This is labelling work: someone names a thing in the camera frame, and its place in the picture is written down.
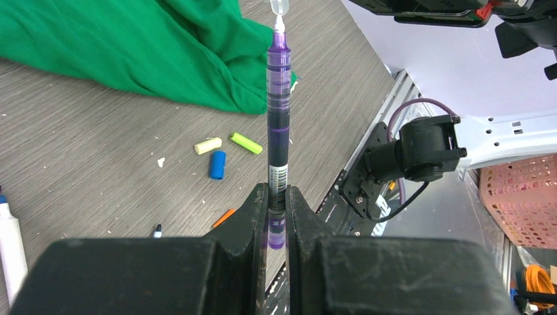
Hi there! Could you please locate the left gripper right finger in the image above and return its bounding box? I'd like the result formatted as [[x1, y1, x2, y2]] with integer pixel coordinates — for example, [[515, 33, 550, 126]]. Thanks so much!
[[285, 186, 516, 314]]

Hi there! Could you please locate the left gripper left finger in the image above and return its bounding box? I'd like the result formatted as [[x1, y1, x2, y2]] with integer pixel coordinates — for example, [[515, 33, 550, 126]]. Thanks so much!
[[10, 183, 268, 314]]

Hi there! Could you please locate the yellow pen cap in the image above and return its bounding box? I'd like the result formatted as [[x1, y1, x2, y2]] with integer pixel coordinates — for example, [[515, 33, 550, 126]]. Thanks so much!
[[194, 137, 222, 155]]

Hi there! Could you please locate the green pen cap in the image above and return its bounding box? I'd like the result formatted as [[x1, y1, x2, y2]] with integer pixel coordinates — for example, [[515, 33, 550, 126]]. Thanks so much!
[[230, 132, 263, 154]]

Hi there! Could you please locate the white marker green tip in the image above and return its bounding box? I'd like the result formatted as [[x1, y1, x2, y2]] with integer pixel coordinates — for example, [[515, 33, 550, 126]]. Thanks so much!
[[152, 224, 163, 238]]

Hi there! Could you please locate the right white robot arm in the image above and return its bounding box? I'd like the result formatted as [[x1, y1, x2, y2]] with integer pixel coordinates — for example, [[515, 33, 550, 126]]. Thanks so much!
[[342, 1, 556, 223]]

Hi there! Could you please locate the orange pen cap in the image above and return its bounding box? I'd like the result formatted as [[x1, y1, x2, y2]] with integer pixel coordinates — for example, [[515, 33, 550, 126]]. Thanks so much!
[[212, 209, 236, 228]]

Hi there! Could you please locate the blue pen cap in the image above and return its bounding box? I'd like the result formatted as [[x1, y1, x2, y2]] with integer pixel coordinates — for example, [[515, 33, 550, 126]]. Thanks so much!
[[209, 150, 227, 180]]

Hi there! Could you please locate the pink plastic basket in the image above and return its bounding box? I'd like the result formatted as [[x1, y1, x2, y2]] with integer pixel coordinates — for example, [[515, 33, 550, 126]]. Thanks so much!
[[479, 154, 556, 249]]

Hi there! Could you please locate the white marker blue end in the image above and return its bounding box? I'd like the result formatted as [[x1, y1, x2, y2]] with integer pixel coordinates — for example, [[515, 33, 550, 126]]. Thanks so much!
[[1, 194, 28, 306]]

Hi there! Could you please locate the green cloth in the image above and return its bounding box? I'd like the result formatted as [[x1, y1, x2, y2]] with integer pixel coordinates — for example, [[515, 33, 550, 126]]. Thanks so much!
[[1, 1, 273, 115]]

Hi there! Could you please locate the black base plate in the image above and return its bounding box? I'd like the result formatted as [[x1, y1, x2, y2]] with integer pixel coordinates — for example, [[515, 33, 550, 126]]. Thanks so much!
[[265, 121, 432, 315]]

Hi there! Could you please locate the orange cable coil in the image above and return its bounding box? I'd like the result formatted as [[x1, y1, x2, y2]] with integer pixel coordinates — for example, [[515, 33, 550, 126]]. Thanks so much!
[[524, 264, 557, 305]]

